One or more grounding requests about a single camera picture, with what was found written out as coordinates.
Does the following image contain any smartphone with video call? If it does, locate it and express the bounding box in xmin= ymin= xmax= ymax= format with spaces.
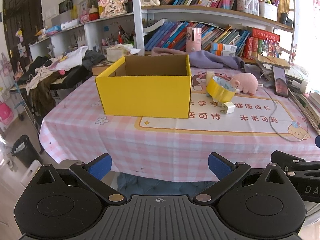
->
xmin=272 ymin=66 xmax=289 ymax=98

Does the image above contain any pink cylindrical gadget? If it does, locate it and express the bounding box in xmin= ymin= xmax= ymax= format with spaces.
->
xmin=186 ymin=27 xmax=202 ymax=53

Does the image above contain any pink plush pig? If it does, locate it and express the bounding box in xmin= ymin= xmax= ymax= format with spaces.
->
xmin=230 ymin=73 xmax=259 ymax=96

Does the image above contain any white bookshelf frame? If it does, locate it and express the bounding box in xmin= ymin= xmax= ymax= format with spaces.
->
xmin=29 ymin=0 xmax=295 ymax=59

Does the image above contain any purple cloth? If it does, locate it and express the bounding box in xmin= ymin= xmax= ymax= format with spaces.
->
xmin=151 ymin=47 xmax=246 ymax=70

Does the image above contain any white charger plug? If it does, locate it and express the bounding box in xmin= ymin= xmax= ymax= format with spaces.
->
xmin=220 ymin=102 xmax=235 ymax=114

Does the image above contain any yellow tape roll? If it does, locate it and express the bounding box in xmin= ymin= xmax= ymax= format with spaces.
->
xmin=206 ymin=76 xmax=236 ymax=103

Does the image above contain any orange white box stack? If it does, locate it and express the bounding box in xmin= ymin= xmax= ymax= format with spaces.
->
xmin=210 ymin=43 xmax=237 ymax=57

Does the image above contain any black trash bin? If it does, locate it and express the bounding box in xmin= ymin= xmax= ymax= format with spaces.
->
xmin=11 ymin=135 xmax=43 ymax=168

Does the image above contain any pink checkered tablecloth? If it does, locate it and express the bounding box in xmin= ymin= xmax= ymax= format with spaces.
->
xmin=40 ymin=68 xmax=319 ymax=181

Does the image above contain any white pen holder box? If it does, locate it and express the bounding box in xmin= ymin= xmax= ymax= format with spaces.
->
xmin=259 ymin=2 xmax=278 ymax=21

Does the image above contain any colourful figure display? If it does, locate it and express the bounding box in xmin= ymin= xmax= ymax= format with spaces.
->
xmin=261 ymin=39 xmax=281 ymax=58

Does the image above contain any red dictionary book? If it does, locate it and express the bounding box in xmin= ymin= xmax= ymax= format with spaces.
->
xmin=242 ymin=27 xmax=281 ymax=60

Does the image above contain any yellow cardboard box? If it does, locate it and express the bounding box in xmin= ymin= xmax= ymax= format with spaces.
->
xmin=95 ymin=55 xmax=192 ymax=119

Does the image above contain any pile of clothes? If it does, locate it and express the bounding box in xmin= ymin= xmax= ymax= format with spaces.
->
xmin=17 ymin=46 xmax=106 ymax=116

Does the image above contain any brown paper envelope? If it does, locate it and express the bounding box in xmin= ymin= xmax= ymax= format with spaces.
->
xmin=258 ymin=55 xmax=291 ymax=69

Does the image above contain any white tape roll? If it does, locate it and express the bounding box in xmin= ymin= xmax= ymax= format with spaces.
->
xmin=206 ymin=70 xmax=215 ymax=84

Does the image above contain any pink doll figurine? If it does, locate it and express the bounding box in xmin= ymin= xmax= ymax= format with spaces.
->
xmin=98 ymin=0 xmax=127 ymax=18

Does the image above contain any white charging cable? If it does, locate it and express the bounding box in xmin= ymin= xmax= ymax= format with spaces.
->
xmin=260 ymin=72 xmax=312 ymax=143

